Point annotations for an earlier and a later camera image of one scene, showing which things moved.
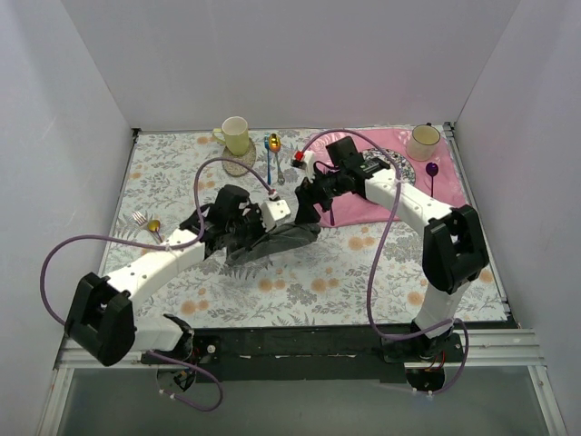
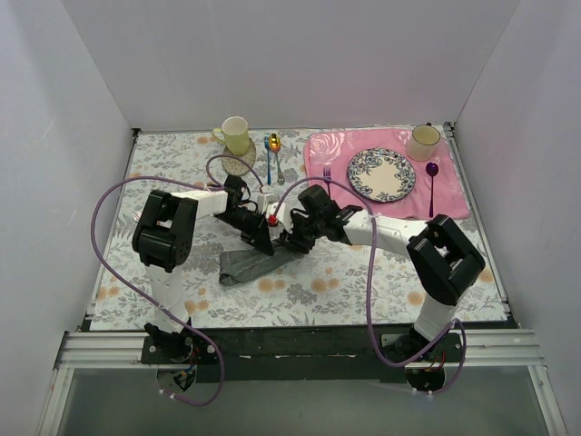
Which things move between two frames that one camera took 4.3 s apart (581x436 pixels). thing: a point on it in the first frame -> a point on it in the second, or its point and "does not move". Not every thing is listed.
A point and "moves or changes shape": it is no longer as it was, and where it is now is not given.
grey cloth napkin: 280,237 moves or changes shape
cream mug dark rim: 421,144 does not move
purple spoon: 432,169 does not move
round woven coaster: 236,168 does not move
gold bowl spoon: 275,145 does not move
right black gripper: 310,193 -> 297,233
